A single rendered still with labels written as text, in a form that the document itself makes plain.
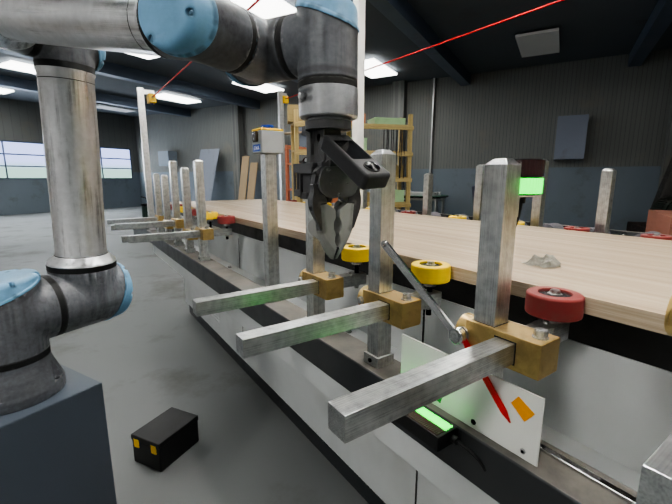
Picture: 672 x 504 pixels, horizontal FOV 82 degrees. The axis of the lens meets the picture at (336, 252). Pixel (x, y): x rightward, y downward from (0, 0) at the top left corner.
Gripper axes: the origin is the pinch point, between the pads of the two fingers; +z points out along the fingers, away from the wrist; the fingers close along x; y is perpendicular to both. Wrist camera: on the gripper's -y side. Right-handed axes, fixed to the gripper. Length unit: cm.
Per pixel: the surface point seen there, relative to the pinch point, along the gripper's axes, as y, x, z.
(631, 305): -30.0, -31.0, 6.5
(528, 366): -25.1, -13.5, 12.9
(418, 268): 3.1, -22.3, 6.3
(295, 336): 2.0, 6.5, 13.4
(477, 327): -17.1, -13.5, 10.1
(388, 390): -22.0, 8.5, 10.5
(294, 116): 504, -271, -106
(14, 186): 1465, 157, 13
